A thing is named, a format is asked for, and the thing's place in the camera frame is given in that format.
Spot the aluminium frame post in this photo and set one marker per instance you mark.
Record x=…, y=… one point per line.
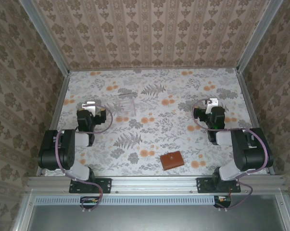
x=46, y=36
x=257, y=36

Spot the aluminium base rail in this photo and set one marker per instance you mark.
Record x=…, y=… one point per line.
x=154, y=184

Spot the floral patterned table cover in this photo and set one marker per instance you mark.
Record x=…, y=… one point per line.
x=135, y=168

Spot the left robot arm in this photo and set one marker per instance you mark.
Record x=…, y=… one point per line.
x=67, y=149

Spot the black connector module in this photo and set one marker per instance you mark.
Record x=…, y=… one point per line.
x=223, y=201
x=89, y=201

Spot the grey metal sheet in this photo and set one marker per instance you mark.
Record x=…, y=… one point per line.
x=154, y=219

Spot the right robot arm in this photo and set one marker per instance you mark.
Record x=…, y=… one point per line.
x=241, y=149

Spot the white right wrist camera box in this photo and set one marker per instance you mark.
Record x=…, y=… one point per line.
x=212, y=102

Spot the aluminium side rail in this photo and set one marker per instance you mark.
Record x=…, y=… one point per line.
x=60, y=101
x=248, y=101

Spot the brown leather card holder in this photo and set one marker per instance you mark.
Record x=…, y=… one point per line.
x=172, y=161

